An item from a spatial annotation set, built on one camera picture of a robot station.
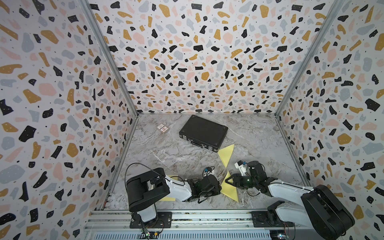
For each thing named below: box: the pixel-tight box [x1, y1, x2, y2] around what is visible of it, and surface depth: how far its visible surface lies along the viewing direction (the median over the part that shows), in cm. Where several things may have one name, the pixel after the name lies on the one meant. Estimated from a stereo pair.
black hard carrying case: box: [179, 114, 229, 153], surface depth 108 cm
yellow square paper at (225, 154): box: [217, 144, 235, 168], surface depth 100 cm
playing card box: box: [156, 123, 169, 134], surface depth 112 cm
